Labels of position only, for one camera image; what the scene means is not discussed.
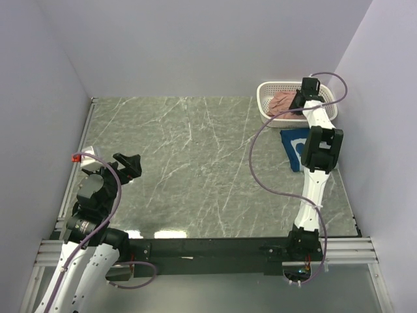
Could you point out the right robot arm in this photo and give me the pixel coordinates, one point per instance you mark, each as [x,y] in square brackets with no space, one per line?
[319,157]

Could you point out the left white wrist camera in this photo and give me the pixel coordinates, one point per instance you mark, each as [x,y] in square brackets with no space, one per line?
[86,162]

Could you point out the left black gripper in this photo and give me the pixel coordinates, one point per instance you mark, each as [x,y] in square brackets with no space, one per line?
[134,169]

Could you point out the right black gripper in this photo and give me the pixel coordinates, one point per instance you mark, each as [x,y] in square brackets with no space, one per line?
[292,105]

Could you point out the black base crossbar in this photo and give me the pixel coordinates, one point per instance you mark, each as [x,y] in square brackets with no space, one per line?
[181,256]

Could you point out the pink graphic t-shirt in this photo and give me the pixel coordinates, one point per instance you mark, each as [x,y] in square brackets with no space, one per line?
[281,102]

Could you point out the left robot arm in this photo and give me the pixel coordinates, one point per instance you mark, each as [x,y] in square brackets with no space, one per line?
[90,247]

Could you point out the white plastic basket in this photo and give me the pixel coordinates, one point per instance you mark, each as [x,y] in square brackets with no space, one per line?
[266,92]

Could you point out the folded blue t-shirt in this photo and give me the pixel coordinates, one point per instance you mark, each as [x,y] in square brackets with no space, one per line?
[293,141]

